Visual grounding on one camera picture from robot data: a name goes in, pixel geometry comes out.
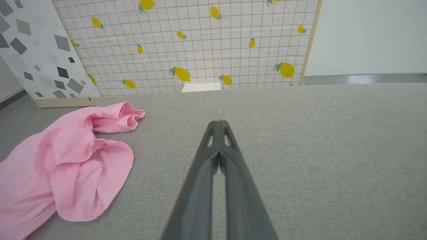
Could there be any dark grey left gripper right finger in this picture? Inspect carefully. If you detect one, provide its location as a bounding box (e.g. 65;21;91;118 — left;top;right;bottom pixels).
219;120;279;240

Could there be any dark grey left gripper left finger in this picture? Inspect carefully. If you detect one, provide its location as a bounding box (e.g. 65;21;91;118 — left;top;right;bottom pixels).
160;120;220;240

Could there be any pink garment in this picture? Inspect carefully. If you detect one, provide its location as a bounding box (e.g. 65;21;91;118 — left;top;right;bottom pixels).
0;101;146;240

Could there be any white block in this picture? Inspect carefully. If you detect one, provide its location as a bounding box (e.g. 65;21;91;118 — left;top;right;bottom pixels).
181;83;221;93

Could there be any lemon print grid panel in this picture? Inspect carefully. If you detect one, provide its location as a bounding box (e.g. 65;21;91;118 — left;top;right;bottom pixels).
52;0;323;99

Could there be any grey terrazzo pattern panel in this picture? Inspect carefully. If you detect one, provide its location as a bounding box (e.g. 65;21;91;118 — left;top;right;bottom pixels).
0;0;100;108

